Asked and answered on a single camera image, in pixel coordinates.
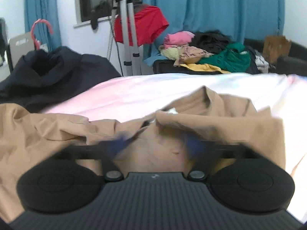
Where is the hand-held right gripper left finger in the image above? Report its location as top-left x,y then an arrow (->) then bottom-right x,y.
54,134 -> 135,182

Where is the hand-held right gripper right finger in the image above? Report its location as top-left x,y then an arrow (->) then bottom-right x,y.
181,135 -> 261,182

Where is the tan t-shirt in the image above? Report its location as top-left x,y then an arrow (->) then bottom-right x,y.
0,85 -> 287,224

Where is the pink clothes hanger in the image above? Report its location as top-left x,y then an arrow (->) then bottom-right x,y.
30,19 -> 54,51

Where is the pastel tie-dye bedsheet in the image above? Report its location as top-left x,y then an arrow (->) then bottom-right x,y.
40,73 -> 307,223

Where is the yellow garment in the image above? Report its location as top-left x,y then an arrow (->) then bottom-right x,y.
180,63 -> 231,74

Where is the dark navy blanket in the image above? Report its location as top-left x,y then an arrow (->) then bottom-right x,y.
0,46 -> 121,113

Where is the black suitcase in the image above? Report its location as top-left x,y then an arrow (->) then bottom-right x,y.
153,59 -> 224,75

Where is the blue garment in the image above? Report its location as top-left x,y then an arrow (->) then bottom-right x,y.
143,51 -> 168,67

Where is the beige garment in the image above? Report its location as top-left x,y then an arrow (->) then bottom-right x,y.
174,45 -> 214,66

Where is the green garment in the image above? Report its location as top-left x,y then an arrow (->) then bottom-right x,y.
198,43 -> 251,73

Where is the yellow-green garment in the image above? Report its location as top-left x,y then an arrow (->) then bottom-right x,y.
160,47 -> 180,61

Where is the white patterned cloth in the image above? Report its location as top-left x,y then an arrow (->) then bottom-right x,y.
254,54 -> 270,73

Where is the black garment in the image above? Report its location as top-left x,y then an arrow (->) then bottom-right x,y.
189,30 -> 238,54

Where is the pink garment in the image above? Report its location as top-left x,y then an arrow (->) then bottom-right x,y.
164,31 -> 195,46

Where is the garment steamer stand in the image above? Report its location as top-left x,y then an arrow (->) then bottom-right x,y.
101,0 -> 142,77

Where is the red shirt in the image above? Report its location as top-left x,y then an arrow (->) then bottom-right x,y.
115,5 -> 169,46

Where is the brown paper bag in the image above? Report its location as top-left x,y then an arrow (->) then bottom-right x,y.
262,35 -> 292,64

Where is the black and white chair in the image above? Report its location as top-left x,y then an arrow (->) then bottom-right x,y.
0,18 -> 50,73

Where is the dark framed window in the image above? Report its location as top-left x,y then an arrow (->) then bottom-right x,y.
79,0 -> 144,23

